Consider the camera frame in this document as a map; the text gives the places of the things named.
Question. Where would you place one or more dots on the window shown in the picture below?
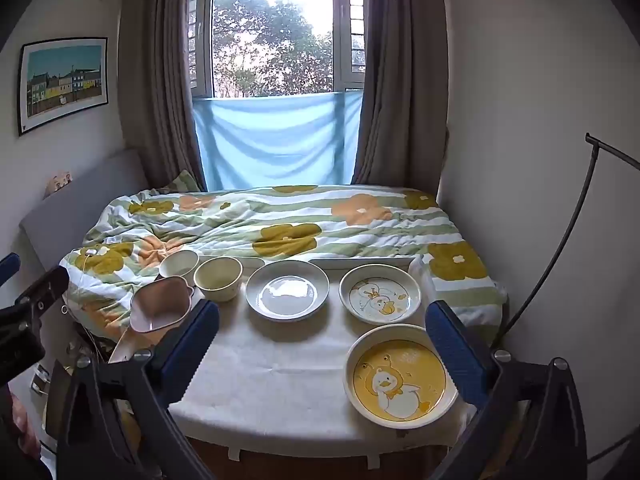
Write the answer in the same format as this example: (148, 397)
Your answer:
(270, 35)

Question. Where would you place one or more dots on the light blue cloth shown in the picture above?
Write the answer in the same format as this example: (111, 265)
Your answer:
(275, 140)

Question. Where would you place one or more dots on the green striped pillow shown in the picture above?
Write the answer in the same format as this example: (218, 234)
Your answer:
(182, 181)

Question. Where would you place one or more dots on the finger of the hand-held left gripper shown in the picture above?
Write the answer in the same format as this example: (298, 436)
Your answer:
(9, 266)
(45, 287)

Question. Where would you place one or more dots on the plain white plate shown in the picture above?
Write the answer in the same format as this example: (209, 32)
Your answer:
(287, 292)

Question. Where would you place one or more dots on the yellow duck print plate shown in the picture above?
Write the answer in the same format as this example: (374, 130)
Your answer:
(395, 385)

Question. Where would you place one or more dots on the framed wall picture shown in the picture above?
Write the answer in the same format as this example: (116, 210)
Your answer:
(65, 80)

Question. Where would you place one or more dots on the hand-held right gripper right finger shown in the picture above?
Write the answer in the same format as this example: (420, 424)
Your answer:
(452, 350)

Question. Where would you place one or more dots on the brown curtain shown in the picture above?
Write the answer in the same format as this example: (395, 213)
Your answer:
(155, 85)
(405, 85)

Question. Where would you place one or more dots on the pink plush toy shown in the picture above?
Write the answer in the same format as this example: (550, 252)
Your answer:
(57, 182)

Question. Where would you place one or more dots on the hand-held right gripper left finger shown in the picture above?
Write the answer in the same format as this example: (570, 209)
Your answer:
(192, 345)

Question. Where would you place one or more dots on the white duck print plate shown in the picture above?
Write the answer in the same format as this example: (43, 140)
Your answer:
(380, 295)

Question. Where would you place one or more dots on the white tray table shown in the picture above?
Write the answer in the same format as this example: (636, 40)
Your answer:
(350, 261)

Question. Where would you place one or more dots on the black lamp stand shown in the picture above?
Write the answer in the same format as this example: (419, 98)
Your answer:
(589, 139)

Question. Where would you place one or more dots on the white tablecloth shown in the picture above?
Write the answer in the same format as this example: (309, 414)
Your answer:
(280, 375)

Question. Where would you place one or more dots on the white bowl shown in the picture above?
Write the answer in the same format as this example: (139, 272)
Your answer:
(179, 262)

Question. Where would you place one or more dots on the floral striped blanket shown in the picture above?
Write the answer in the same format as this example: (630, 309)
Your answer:
(300, 220)

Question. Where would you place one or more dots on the cream bowl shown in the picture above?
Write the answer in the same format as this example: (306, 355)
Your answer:
(217, 275)

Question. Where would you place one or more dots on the grey headboard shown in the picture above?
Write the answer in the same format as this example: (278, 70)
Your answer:
(85, 210)

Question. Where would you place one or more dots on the pink bowl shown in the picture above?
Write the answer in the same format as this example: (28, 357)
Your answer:
(160, 305)

